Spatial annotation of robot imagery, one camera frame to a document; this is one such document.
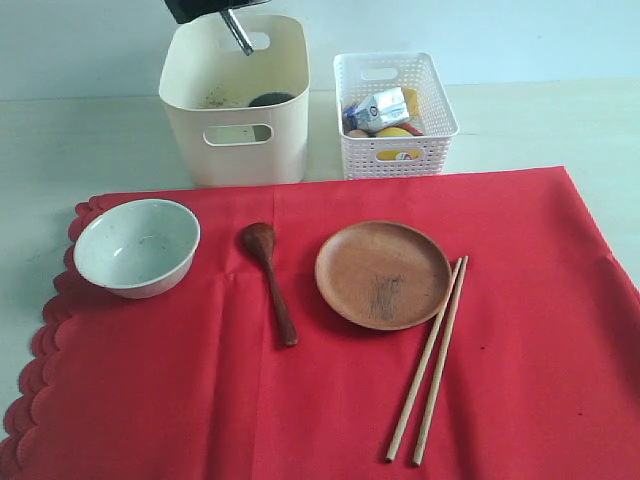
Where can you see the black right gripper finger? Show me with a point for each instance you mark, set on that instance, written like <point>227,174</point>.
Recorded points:
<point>185,11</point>

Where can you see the stainless steel table knife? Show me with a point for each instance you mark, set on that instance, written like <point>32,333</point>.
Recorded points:
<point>237,31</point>

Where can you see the stainless steel cup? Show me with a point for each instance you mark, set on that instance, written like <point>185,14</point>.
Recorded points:
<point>263,133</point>

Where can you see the brown egg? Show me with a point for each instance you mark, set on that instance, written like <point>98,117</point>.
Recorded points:
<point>357,133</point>

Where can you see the small milk carton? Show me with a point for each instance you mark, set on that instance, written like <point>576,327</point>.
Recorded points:
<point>381,110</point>

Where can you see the yellow cheese wedge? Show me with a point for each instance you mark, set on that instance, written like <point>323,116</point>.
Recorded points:
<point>412,101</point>

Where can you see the yellow lemon with sticker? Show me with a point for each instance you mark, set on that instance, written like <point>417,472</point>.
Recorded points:
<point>395,155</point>

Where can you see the red toy sausage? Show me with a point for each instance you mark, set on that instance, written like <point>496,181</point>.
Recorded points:
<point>411,129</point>

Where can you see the white perforated plastic basket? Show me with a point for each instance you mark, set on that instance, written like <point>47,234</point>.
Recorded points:
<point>417,146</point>

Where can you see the dark wooden spoon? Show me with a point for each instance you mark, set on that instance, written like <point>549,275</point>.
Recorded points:
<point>259,239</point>

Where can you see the white ceramic bowl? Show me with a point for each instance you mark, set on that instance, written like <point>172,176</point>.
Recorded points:
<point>139,249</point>

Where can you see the brown wooden plate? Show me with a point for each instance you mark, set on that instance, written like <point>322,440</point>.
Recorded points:
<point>383,275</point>

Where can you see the wooden chopstick left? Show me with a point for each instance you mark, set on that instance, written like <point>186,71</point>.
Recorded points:
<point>419,372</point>

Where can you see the wooden chopstick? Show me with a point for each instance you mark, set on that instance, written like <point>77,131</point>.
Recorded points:
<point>419,372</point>
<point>445,318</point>

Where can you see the wooden chopstick right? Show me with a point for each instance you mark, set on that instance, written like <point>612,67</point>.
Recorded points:
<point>445,318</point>

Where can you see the red scalloped tablecloth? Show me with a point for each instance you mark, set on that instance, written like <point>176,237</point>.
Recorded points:
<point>541,379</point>

